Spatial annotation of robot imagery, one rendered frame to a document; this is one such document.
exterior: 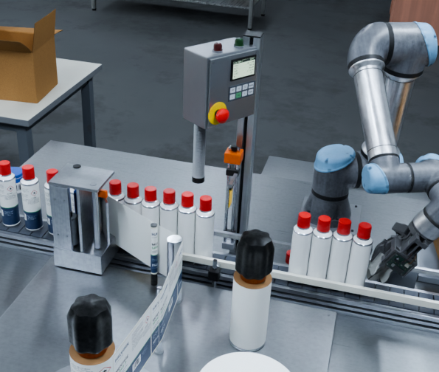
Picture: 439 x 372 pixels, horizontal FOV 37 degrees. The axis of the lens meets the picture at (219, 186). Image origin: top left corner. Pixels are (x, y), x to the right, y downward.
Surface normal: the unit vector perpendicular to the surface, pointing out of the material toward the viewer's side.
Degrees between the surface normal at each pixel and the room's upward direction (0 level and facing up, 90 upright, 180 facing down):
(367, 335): 0
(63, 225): 90
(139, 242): 90
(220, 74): 90
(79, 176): 0
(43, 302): 0
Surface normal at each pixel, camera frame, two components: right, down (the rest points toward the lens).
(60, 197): -0.25, 0.47
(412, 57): 0.08, 0.66
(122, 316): 0.04, -0.87
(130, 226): -0.69, 0.33
